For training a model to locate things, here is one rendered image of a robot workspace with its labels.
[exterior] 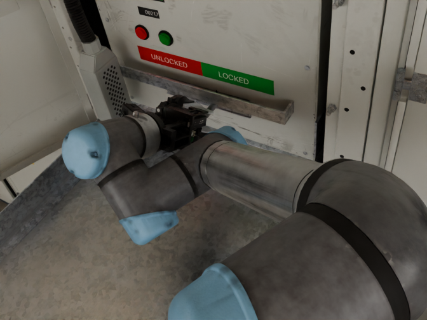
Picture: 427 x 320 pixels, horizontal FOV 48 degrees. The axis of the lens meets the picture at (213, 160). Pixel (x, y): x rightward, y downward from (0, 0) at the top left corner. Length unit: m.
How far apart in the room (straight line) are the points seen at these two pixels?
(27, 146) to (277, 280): 1.02
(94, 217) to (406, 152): 0.64
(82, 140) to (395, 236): 0.46
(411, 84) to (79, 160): 0.47
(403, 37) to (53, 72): 0.79
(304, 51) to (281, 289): 0.57
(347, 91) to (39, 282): 0.68
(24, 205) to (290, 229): 0.84
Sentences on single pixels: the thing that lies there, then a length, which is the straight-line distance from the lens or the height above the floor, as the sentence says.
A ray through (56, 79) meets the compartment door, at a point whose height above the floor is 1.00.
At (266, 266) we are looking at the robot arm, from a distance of 0.33.
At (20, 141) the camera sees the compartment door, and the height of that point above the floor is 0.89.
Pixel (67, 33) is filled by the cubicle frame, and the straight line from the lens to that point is 1.13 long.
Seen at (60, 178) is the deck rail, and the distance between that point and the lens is 1.17.
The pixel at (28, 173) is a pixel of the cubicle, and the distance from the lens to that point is 1.87.
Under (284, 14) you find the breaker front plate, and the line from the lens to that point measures 0.81.
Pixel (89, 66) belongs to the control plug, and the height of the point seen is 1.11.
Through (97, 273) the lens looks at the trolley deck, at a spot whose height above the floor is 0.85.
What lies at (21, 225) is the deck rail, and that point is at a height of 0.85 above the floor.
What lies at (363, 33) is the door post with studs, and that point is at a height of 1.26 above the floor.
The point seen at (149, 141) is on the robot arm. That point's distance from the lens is 0.76.
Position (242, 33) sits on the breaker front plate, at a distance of 0.87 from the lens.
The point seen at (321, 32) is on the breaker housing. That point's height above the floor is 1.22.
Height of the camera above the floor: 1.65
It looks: 46 degrees down
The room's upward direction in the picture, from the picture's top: 10 degrees counter-clockwise
